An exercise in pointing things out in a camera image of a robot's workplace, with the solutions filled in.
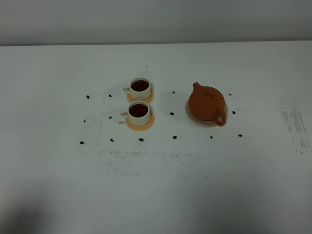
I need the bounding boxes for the brown clay teapot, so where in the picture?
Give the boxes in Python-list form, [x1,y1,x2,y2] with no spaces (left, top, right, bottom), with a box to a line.
[188,82,227,126]

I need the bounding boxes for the beige round teapot saucer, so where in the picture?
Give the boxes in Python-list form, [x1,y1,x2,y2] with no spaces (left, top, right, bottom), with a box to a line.
[185,100,228,128]

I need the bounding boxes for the front orange coaster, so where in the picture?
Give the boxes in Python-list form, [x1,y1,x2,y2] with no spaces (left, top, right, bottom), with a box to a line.
[125,111,155,132]

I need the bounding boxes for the orange coaster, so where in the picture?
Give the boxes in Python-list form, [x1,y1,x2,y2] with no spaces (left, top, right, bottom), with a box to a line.
[126,89,155,104]
[125,111,155,132]

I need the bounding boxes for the front white teacup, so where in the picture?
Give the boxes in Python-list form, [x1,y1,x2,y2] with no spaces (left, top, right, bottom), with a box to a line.
[120,100,151,126]

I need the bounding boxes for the white teacup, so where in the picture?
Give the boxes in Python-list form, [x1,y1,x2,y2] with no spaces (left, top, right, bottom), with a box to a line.
[120,100,151,126]
[122,78,152,100]

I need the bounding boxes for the rear orange coaster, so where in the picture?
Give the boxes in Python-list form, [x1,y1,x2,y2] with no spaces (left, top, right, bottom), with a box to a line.
[126,89,155,104]

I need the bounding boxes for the rear white teacup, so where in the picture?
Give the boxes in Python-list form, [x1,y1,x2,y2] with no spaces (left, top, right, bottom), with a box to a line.
[122,78,152,100]

